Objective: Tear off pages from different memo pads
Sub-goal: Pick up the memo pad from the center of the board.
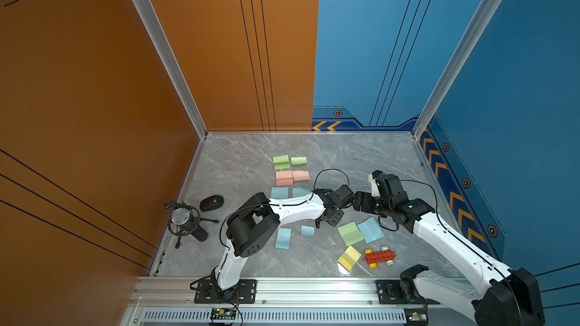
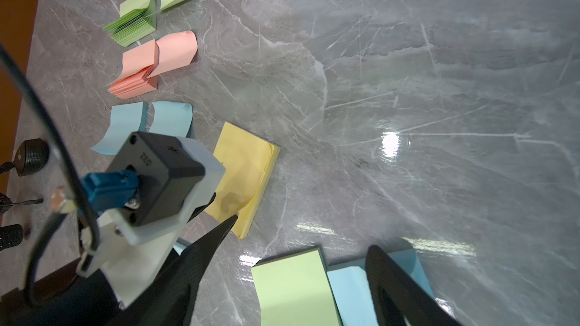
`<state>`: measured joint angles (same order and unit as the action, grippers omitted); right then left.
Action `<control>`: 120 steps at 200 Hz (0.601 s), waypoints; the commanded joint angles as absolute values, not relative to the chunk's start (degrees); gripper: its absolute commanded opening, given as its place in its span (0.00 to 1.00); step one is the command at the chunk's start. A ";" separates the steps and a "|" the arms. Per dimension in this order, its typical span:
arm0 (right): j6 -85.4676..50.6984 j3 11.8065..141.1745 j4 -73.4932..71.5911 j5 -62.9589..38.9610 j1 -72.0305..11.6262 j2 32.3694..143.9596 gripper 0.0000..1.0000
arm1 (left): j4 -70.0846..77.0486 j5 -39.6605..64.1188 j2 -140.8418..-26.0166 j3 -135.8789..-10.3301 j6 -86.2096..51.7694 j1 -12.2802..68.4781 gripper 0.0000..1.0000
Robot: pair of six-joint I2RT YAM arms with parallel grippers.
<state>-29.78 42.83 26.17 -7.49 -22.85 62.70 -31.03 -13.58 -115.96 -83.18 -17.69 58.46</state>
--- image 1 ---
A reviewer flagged blue memo pad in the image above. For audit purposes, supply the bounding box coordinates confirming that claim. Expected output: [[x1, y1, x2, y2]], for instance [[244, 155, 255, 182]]
[[357, 217, 385, 244], [275, 228, 292, 250], [270, 187, 289, 199]]

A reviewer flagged torn blue memo page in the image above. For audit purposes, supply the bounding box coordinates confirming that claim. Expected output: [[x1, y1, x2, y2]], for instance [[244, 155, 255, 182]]
[[292, 188, 311, 198]]

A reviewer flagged pink fanned memo pad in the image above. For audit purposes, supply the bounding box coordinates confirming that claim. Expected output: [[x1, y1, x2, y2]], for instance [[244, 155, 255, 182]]
[[276, 171, 294, 187]]

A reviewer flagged torn green memo page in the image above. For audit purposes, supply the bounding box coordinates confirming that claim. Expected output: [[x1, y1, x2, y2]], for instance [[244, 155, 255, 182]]
[[291, 156, 308, 166]]

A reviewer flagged green memo pad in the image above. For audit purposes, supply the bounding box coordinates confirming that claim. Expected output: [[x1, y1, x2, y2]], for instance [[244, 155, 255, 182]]
[[338, 222, 365, 247], [273, 155, 291, 171]]

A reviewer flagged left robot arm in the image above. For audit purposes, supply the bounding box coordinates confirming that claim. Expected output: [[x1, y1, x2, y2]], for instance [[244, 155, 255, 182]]
[[211, 185, 355, 291]]

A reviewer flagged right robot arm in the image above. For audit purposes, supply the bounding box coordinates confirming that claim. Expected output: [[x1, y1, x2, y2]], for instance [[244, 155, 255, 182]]
[[353, 171, 545, 325]]

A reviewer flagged yellow memo pad front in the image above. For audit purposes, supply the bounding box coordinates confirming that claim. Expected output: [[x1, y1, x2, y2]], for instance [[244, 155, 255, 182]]
[[338, 245, 362, 273]]

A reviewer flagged red toy car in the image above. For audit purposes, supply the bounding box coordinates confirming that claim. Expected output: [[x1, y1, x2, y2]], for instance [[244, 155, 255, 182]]
[[364, 246, 397, 270]]

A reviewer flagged black computer mouse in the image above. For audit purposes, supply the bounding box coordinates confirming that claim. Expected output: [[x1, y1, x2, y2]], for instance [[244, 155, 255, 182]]
[[199, 195, 224, 212]]

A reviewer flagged right circuit board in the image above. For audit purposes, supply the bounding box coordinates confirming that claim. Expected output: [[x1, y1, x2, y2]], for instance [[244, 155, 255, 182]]
[[404, 309, 429, 326]]

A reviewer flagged circuit board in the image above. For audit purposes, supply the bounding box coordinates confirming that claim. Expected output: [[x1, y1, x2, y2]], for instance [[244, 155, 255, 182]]
[[404, 309, 429, 326], [210, 308, 237, 321]]

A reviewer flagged black microphone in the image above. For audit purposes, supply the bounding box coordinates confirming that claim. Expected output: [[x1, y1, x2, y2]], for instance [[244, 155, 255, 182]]
[[165, 200, 219, 249]]

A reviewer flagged left circuit board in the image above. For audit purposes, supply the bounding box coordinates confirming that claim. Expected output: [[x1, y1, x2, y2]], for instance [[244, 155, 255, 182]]
[[210, 308, 237, 321]]

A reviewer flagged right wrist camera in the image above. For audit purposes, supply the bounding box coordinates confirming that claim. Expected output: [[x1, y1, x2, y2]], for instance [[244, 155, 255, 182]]
[[368, 170, 383, 197]]

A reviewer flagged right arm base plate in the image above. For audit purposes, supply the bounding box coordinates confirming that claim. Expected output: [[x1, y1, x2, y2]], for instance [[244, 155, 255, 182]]
[[375, 279, 426, 306]]

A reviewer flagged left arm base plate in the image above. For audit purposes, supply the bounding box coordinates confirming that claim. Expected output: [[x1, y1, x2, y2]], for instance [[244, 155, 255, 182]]
[[190, 278, 258, 305]]

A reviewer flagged aluminium front rail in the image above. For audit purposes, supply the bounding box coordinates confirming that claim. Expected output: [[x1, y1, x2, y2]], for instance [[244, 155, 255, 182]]
[[120, 277, 476, 325]]

